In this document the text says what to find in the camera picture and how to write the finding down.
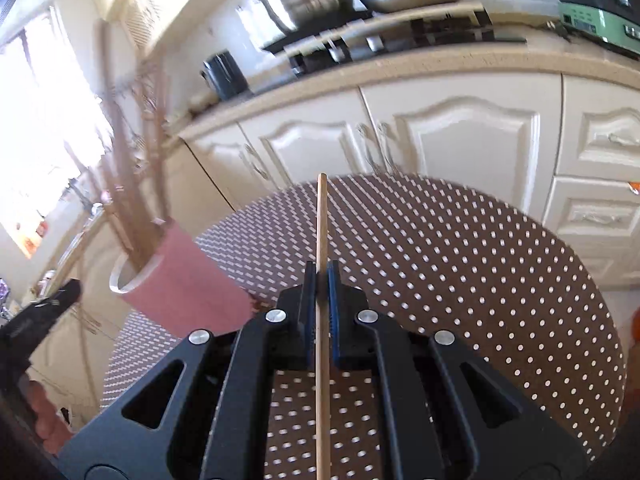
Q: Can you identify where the black power cord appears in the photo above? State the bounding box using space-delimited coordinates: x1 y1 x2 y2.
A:
544 19 572 42

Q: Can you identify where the person's left hand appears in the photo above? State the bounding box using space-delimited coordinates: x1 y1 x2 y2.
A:
26 380 76 457

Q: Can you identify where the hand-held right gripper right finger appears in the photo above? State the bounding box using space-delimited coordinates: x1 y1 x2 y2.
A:
326 261 588 480

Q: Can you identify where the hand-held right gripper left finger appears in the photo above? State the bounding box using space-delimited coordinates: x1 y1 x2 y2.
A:
59 261 319 480

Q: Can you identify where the dark electric kettle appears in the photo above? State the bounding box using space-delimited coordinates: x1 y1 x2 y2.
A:
201 50 250 102

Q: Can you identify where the light wooden chopstick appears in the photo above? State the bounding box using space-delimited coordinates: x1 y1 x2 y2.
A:
315 173 332 480

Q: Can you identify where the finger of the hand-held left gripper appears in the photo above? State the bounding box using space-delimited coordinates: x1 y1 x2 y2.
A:
29 278 84 322

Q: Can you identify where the green countertop appliance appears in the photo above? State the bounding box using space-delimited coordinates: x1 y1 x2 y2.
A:
552 0 640 59

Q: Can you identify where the black glass gas stove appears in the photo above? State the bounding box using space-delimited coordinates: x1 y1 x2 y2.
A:
290 10 529 79

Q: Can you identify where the pink cup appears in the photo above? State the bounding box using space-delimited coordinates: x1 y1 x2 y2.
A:
109 220 256 337

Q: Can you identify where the lattice door wall cabinet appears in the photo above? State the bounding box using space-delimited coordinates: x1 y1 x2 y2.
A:
90 0 194 57

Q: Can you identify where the beige stone slab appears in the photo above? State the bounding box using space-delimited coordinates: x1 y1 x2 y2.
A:
282 2 487 57

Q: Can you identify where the orange packet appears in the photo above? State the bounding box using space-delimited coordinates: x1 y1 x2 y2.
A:
20 222 52 256

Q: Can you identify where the bunch of wooden chopsticks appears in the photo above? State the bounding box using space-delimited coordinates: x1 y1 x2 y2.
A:
97 20 174 274

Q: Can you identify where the round polka-dot table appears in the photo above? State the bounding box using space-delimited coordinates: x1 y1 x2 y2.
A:
100 172 627 480

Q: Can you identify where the black induction cooker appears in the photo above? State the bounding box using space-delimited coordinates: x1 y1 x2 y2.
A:
260 10 374 54

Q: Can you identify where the kitchen window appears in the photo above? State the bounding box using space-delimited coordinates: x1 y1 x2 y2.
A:
0 22 117 261

